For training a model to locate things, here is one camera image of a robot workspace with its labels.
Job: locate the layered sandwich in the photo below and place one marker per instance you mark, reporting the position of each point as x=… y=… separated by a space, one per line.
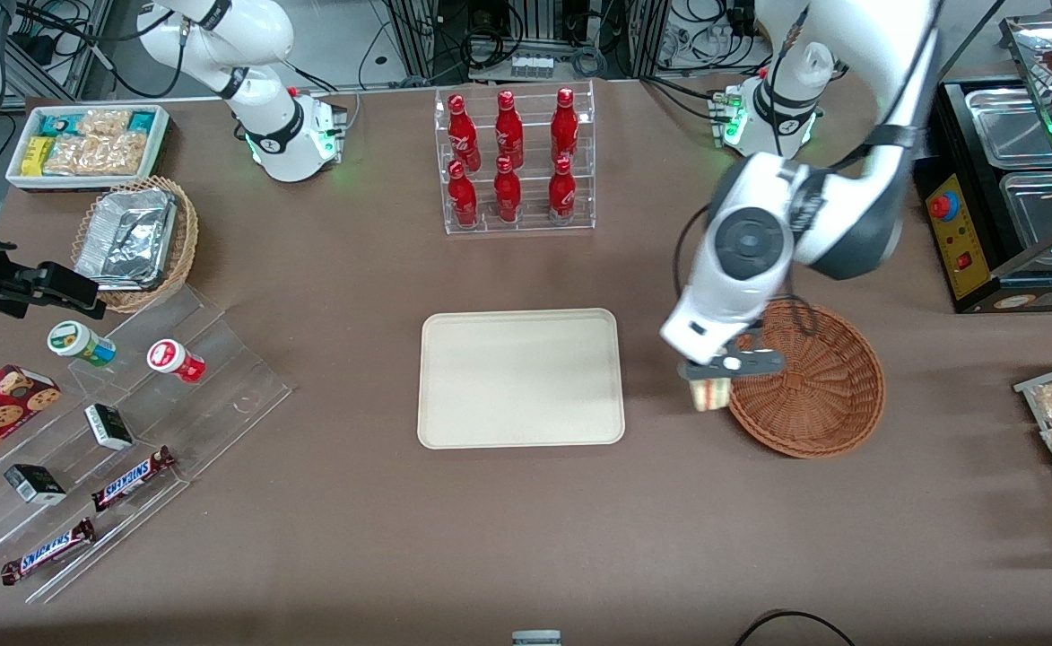
x=709 y=395

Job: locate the small dark green box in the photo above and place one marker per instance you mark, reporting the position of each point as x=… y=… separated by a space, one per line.
x=35 y=484
x=109 y=427

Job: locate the brown wicker basket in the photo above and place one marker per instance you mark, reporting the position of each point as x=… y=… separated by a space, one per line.
x=812 y=395

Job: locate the small grey device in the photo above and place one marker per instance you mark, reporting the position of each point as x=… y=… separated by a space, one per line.
x=536 y=639

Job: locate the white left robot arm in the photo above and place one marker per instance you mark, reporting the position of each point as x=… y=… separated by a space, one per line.
x=848 y=224

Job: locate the red soda bottle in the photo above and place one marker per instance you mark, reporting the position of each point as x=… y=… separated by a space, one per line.
x=508 y=193
x=508 y=130
x=463 y=130
x=562 y=190
x=463 y=197
x=564 y=126

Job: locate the green sunflower lidded jar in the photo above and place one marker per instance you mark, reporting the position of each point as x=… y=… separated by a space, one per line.
x=68 y=338

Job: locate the light wicker basket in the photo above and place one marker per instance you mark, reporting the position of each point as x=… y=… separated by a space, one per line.
x=183 y=256

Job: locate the white plastic snack bin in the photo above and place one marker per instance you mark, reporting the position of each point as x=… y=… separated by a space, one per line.
x=86 y=183

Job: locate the cream rectangular serving tray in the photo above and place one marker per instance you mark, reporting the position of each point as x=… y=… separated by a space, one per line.
x=521 y=377

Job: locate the yellow snack packet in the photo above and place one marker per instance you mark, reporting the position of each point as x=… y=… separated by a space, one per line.
x=36 y=156

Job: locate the clear acrylic bottle rack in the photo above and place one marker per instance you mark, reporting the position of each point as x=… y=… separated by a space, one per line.
x=533 y=126

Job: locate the aluminium foil tray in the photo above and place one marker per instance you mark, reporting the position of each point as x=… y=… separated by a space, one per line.
x=126 y=238

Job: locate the red lidded small jar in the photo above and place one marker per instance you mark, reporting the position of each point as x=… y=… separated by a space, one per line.
x=167 y=357

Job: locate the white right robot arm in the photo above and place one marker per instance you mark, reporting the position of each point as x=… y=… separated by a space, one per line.
x=265 y=108

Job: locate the white power strip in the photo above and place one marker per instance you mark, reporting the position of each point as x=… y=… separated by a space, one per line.
x=532 y=66

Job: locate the clear acrylic stepped display stand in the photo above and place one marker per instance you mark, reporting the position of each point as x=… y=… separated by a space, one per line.
x=221 y=359

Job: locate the clear cracker bag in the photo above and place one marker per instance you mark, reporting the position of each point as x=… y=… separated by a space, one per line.
x=99 y=154
x=104 y=122

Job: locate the teal snack packet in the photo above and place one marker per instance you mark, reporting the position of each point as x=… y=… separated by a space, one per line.
x=142 y=122
x=59 y=123

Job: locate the Snickers chocolate bar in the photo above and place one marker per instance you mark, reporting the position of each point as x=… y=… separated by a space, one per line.
x=48 y=551
x=134 y=478

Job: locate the steel food pan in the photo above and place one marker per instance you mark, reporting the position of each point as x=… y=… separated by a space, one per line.
x=1041 y=211
x=1014 y=126

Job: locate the black food warmer appliance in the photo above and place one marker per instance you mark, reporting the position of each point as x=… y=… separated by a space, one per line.
x=965 y=269

